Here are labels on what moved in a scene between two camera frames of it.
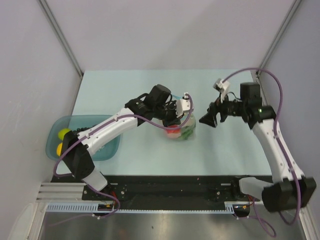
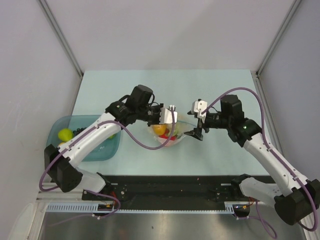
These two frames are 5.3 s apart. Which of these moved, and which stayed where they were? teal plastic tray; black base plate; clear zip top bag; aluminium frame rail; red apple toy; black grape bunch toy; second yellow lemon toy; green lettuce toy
Moved: green lettuce toy; clear zip top bag; red apple toy
Stayed: aluminium frame rail; black grape bunch toy; second yellow lemon toy; black base plate; teal plastic tray
